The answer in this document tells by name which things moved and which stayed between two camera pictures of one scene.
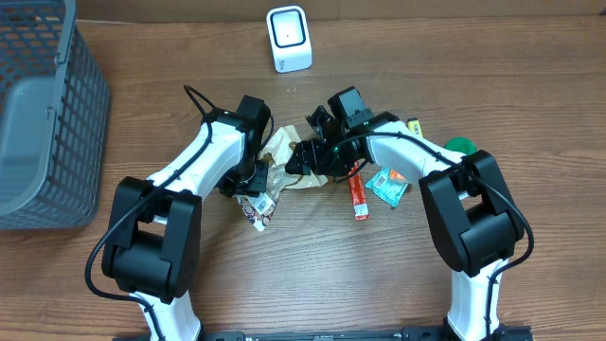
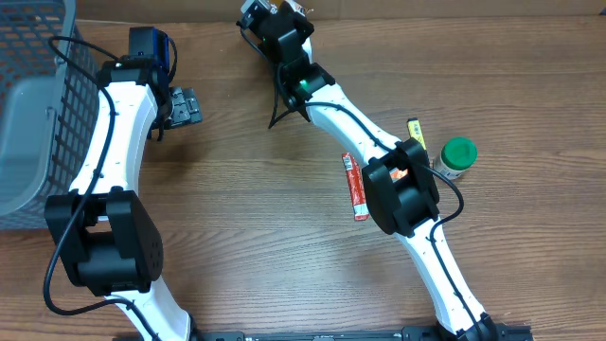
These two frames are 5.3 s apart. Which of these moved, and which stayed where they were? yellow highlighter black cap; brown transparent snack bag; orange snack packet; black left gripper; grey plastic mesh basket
Moved: black left gripper; brown transparent snack bag
Stayed: orange snack packet; grey plastic mesh basket; yellow highlighter black cap
